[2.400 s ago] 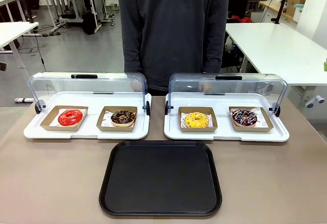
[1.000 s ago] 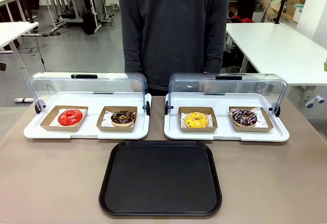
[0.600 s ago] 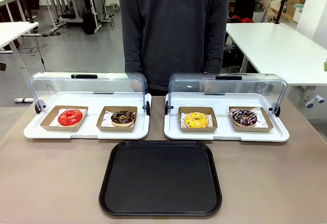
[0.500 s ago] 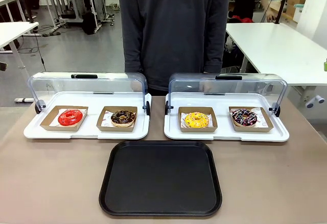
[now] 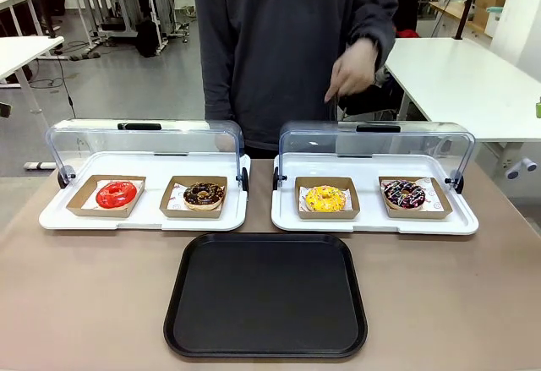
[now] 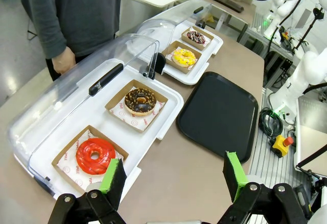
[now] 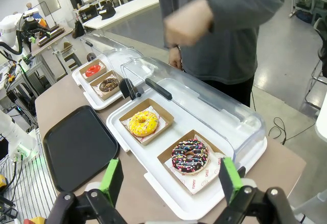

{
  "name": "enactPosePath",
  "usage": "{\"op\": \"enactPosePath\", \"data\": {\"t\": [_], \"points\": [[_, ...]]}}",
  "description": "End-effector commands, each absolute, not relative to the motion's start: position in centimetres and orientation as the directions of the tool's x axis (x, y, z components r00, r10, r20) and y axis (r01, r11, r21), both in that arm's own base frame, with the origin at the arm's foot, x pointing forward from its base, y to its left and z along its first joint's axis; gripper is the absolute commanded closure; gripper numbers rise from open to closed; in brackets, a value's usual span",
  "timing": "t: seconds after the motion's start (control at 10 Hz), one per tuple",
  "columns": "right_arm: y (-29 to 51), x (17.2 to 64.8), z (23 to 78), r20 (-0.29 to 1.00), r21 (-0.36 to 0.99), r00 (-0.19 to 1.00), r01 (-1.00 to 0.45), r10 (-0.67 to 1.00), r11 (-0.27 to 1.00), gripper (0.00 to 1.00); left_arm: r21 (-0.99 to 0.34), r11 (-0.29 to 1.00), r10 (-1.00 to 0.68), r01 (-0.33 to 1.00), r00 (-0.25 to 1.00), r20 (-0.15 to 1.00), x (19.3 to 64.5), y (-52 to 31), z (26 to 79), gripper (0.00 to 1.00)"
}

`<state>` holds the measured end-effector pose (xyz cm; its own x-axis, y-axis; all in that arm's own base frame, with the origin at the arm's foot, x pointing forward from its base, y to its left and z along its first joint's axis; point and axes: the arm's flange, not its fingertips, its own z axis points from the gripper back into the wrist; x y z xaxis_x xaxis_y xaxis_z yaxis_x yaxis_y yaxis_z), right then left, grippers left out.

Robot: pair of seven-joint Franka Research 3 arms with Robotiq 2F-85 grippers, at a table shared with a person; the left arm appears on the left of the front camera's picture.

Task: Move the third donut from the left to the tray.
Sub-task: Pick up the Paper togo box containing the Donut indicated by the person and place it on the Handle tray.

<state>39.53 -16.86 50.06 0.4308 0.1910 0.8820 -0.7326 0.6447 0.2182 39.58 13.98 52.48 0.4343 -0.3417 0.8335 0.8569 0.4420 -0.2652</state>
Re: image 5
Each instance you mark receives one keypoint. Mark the red glazed donut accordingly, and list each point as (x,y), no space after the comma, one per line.
(116,194)

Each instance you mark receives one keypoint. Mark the white workbench with frame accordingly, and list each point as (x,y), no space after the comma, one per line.
(122,3)

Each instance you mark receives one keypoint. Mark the clear plastic display lid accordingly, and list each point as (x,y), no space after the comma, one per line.
(139,138)
(380,140)

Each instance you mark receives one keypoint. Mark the brown cardboard donut box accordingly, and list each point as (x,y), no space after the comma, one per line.
(439,206)
(169,210)
(80,206)
(353,202)

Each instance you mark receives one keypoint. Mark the dark drizzled sprinkled donut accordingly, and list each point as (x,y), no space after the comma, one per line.
(404,194)

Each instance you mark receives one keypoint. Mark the person's left hand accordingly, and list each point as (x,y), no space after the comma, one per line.
(353,71)

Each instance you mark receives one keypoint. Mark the white display tray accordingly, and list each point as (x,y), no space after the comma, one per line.
(143,223)
(372,225)

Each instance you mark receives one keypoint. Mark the yellow sprinkled donut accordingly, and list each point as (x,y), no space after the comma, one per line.
(325,198)

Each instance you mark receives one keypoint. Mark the chocolate nut donut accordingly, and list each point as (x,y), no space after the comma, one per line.
(204,194)

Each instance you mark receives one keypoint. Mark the person's dark grey sweater torso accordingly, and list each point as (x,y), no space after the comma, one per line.
(270,50)

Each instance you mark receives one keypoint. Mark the white side table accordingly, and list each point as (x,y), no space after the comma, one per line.
(465,88)

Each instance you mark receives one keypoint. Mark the black tripod stand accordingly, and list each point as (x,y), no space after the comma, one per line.
(468,1)

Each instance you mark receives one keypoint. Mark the black backpack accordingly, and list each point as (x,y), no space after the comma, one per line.
(147,38)

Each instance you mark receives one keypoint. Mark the person's left forearm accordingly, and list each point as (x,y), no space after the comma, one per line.
(382,20)

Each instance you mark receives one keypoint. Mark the black serving tray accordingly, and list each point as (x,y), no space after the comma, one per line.
(265,295)

